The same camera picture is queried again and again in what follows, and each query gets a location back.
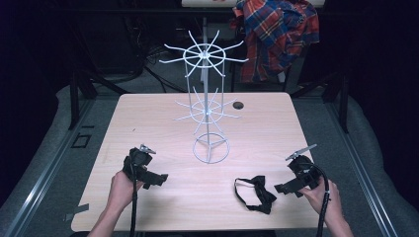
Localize person's left hand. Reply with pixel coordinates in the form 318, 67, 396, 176
106, 170, 144, 213

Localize red blue plaid shirt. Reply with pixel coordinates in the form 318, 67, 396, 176
229, 0, 321, 84

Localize black chair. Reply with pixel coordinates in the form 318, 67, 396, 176
229, 58, 293, 94

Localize black floor cables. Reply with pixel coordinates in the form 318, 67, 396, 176
124, 16, 186, 94

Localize white wire display rack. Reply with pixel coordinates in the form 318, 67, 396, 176
158, 30, 250, 165

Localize metal floor rail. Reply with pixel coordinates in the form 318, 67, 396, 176
323, 101, 400, 237
2, 98, 97, 237

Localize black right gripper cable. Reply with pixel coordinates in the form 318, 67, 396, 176
302, 162, 332, 237

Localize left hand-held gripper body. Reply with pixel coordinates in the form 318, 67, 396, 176
122, 143, 157, 183

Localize person's right hand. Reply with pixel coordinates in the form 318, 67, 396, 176
298, 180, 344, 222

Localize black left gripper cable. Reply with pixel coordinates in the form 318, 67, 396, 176
128, 157, 139, 237

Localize grey metal post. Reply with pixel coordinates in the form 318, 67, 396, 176
201, 16, 210, 83

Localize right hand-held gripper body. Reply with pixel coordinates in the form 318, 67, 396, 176
285, 143, 322, 193

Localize black tape square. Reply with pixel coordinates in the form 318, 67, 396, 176
70, 132, 91, 149

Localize grey tape strip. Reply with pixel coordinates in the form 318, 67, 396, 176
63, 202, 91, 222

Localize black metal frame stand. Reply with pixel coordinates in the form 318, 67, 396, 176
67, 69, 130, 131
290, 73, 351, 134

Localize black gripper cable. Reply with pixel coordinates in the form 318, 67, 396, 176
128, 157, 139, 237
302, 162, 332, 237

